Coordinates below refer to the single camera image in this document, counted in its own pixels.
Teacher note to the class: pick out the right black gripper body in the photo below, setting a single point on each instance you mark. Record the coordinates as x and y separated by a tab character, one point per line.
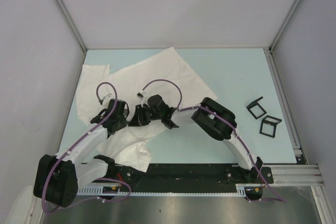
156	116

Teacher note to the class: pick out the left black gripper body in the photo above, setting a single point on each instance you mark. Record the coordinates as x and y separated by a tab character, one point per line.
121	116

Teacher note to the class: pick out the white t-shirt garment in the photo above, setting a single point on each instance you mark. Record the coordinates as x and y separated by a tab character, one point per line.
126	72

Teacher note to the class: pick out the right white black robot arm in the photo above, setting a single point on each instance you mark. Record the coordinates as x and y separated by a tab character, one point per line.
214	119

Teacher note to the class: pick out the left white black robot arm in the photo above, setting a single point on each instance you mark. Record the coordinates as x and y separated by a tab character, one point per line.
61	176

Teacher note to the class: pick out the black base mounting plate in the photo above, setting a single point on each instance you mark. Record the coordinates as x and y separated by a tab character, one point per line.
181	177

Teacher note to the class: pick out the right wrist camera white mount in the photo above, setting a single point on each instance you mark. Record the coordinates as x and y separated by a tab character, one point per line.
141	95

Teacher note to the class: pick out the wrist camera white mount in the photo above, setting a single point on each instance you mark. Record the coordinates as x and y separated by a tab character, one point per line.
141	95
101	100

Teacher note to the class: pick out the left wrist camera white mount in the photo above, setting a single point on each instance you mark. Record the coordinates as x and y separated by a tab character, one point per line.
101	100

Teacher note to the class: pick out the grey slotted cable duct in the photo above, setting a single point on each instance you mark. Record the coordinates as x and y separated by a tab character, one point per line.
111	189

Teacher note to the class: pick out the upper black square frame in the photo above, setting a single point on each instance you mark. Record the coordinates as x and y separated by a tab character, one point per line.
255	109

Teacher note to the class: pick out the black square frame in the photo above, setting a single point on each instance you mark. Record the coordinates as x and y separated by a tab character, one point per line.
255	109
268	126

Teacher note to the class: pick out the lower black square frame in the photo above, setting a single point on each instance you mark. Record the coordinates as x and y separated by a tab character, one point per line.
268	126

